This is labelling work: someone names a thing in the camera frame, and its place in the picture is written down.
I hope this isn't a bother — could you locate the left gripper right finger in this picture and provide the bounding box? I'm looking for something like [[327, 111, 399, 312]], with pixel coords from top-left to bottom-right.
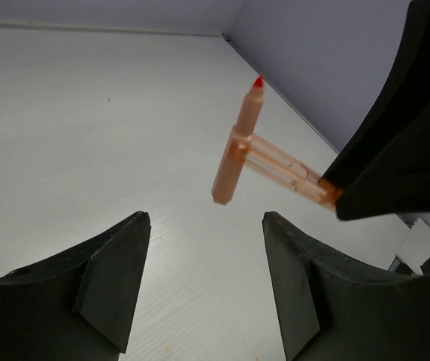
[[262, 212, 430, 360]]

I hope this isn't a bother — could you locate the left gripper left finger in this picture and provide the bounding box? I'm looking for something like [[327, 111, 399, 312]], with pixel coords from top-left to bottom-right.
[[0, 211, 151, 360]]

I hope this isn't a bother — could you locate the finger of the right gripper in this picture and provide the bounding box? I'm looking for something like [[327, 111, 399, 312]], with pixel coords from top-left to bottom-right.
[[323, 1, 430, 220]]

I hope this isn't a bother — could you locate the orange highlighter pen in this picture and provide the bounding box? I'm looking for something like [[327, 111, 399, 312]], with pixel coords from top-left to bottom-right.
[[211, 76, 343, 211]]

